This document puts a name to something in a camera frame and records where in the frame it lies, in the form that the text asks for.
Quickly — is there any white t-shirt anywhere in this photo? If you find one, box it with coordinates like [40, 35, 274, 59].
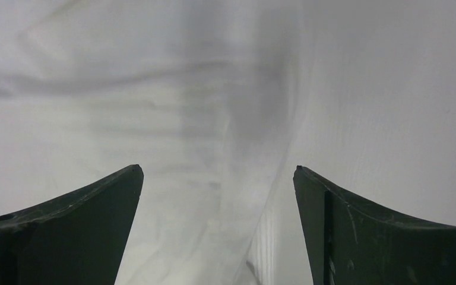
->
[0, 1, 313, 284]

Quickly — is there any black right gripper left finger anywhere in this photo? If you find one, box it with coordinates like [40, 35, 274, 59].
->
[0, 164, 144, 285]

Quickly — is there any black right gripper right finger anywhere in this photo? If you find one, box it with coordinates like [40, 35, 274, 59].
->
[293, 166, 456, 284]

